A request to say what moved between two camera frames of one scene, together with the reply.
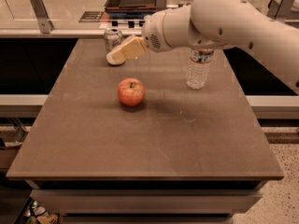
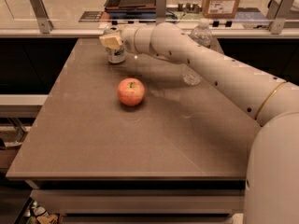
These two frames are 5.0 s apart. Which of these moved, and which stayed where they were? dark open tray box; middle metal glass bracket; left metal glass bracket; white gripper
Moved: white gripper
Stayed: left metal glass bracket; dark open tray box; middle metal glass bracket
